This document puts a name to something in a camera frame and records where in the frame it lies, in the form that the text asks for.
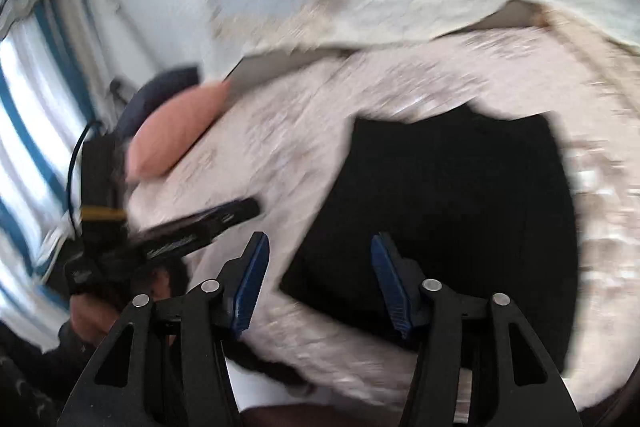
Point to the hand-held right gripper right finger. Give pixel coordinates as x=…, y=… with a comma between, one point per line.
x=390, y=287

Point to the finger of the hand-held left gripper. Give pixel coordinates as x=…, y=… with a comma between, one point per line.
x=210, y=219

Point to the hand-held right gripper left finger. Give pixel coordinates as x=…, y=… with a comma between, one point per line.
x=250, y=287

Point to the black pants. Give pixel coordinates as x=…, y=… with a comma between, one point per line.
x=440, y=232

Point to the person's left forearm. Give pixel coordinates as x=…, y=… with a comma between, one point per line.
x=30, y=377

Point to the person's left hand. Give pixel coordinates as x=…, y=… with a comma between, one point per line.
x=90, y=317

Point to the pink cushion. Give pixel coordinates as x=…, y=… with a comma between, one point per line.
x=170, y=132

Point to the blue white striped curtain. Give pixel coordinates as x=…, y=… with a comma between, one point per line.
x=30, y=132

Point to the pink floral quilted bedspread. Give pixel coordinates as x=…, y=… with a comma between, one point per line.
x=300, y=147

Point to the dark blue cushion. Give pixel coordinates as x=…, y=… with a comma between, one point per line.
x=160, y=84

